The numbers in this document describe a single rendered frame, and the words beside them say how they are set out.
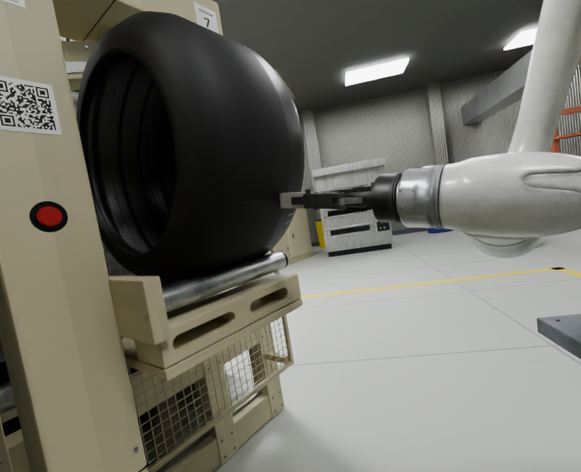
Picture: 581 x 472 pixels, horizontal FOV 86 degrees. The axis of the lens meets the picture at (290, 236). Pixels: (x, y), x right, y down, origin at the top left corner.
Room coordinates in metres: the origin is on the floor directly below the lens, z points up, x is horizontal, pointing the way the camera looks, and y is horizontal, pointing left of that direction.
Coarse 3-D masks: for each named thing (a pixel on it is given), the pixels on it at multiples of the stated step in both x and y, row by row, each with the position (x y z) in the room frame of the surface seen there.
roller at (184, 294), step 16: (272, 256) 0.72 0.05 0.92; (224, 272) 0.61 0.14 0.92; (240, 272) 0.63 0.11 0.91; (256, 272) 0.66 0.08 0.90; (272, 272) 0.71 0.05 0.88; (176, 288) 0.52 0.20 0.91; (192, 288) 0.54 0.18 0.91; (208, 288) 0.56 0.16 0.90; (224, 288) 0.60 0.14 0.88; (176, 304) 0.52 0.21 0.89
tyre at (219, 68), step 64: (128, 64) 0.77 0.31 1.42; (192, 64) 0.51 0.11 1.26; (256, 64) 0.62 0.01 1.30; (128, 128) 0.88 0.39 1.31; (192, 128) 0.50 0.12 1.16; (256, 128) 0.54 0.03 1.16; (128, 192) 0.90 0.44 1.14; (192, 192) 0.51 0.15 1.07; (256, 192) 0.56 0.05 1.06; (128, 256) 0.67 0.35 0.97; (192, 256) 0.56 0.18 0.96; (256, 256) 0.70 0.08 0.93
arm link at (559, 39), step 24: (552, 0) 0.44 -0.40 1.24; (576, 0) 0.42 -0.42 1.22; (552, 24) 0.44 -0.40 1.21; (576, 24) 0.43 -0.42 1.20; (552, 48) 0.45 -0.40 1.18; (576, 48) 0.44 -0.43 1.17; (528, 72) 0.49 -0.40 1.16; (552, 72) 0.46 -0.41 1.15; (528, 96) 0.49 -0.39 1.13; (552, 96) 0.47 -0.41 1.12; (528, 120) 0.49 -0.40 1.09; (552, 120) 0.48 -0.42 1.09; (528, 144) 0.50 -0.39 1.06; (528, 240) 0.44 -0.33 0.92
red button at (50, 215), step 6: (42, 210) 0.45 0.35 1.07; (48, 210) 0.46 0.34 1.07; (54, 210) 0.46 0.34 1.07; (42, 216) 0.45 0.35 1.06; (48, 216) 0.46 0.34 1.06; (54, 216) 0.46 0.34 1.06; (60, 216) 0.47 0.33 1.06; (42, 222) 0.45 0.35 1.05; (48, 222) 0.46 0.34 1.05; (54, 222) 0.46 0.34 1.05
